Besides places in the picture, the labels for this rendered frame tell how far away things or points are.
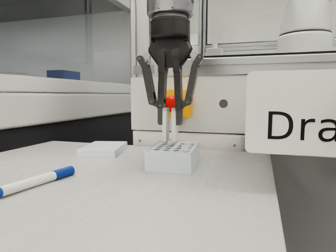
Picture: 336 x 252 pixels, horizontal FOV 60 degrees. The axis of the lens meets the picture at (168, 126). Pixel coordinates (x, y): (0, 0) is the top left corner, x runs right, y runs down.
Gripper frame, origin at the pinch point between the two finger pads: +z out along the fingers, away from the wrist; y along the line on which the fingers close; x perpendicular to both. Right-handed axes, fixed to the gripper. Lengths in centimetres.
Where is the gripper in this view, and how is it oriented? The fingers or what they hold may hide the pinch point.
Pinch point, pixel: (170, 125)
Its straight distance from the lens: 57.4
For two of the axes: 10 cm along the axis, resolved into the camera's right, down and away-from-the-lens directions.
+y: 9.8, 0.2, -2.1
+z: 0.0, 9.9, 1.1
